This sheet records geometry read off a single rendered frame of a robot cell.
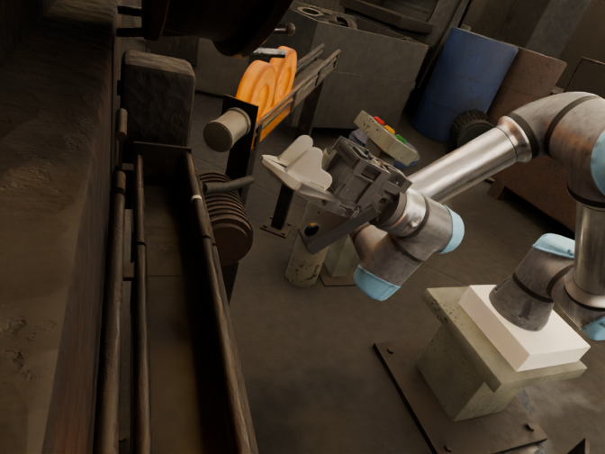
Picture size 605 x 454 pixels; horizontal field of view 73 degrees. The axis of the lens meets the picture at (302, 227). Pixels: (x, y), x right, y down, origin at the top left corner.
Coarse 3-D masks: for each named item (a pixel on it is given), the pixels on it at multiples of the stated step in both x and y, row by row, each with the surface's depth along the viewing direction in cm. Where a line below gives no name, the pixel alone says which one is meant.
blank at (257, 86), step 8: (256, 64) 82; (264, 64) 83; (248, 72) 81; (256, 72) 81; (264, 72) 82; (272, 72) 87; (248, 80) 80; (256, 80) 80; (264, 80) 84; (272, 80) 89; (240, 88) 80; (248, 88) 80; (256, 88) 81; (264, 88) 89; (272, 88) 91; (240, 96) 81; (248, 96) 80; (256, 96) 83; (264, 96) 90; (272, 96) 94; (264, 104) 91; (264, 112) 92
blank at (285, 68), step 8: (280, 48) 95; (288, 48) 96; (288, 56) 94; (296, 56) 101; (272, 64) 92; (280, 64) 92; (288, 64) 96; (296, 64) 103; (280, 72) 93; (288, 72) 101; (280, 80) 95; (288, 80) 103; (280, 88) 97; (288, 88) 105; (280, 96) 100; (272, 104) 97
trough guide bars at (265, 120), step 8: (320, 48) 142; (312, 56) 138; (336, 56) 144; (304, 64) 130; (328, 64) 135; (336, 64) 147; (296, 72) 123; (312, 72) 118; (320, 72) 124; (304, 80) 111; (312, 80) 120; (296, 88) 105; (304, 88) 113; (288, 96) 100; (296, 96) 107; (280, 104) 95; (288, 104) 102; (272, 112) 91; (280, 112) 97; (264, 120) 87; (272, 120) 93; (256, 128) 84; (264, 128) 89; (256, 136) 86; (256, 144) 88
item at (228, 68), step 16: (128, 0) 261; (128, 16) 266; (128, 48) 277; (144, 48) 278; (160, 48) 277; (176, 48) 278; (192, 48) 279; (208, 48) 281; (192, 64) 284; (208, 64) 287; (224, 64) 288; (240, 64) 289; (208, 80) 293; (224, 80) 294; (240, 80) 295
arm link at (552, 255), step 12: (540, 240) 99; (552, 240) 96; (564, 240) 99; (528, 252) 102; (540, 252) 98; (552, 252) 95; (564, 252) 93; (528, 264) 100; (540, 264) 97; (552, 264) 95; (564, 264) 93; (528, 276) 100; (540, 276) 97; (552, 276) 94; (540, 288) 99; (552, 288) 94
